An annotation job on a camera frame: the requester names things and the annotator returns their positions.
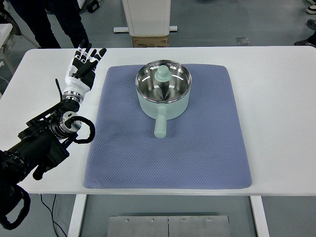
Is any white pedestal stand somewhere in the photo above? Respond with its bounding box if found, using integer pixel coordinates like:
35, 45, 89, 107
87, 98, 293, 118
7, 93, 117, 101
113, 0, 178, 37

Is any green pot with handle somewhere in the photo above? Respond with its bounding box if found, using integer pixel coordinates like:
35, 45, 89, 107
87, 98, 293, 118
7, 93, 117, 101
135, 59, 193, 139

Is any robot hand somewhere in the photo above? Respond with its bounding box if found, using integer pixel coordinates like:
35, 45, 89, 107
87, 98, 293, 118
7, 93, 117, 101
63, 39, 108, 94

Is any white side table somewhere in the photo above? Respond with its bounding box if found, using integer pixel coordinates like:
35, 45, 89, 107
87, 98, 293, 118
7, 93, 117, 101
0, 23, 15, 75

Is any blue textured mat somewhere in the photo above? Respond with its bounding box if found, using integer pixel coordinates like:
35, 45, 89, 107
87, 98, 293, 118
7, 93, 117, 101
83, 64, 253, 190

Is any person's black and white shoe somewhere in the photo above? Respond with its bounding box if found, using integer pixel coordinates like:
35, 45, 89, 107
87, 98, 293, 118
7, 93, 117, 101
306, 0, 316, 15

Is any black floor cable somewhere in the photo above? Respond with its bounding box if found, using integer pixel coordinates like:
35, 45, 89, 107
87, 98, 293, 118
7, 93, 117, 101
40, 194, 68, 237

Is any cardboard box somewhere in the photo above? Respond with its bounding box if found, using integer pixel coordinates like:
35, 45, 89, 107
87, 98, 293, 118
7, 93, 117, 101
132, 35, 170, 48

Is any white table leg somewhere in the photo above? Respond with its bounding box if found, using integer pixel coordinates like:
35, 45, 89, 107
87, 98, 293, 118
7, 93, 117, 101
249, 196, 270, 237
67, 195, 87, 237

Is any glass lid with green knob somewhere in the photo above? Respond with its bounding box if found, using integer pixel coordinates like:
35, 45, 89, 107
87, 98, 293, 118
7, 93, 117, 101
135, 59, 193, 104

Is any person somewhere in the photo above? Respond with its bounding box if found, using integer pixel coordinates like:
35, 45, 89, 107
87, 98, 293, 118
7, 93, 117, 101
8, 0, 89, 49

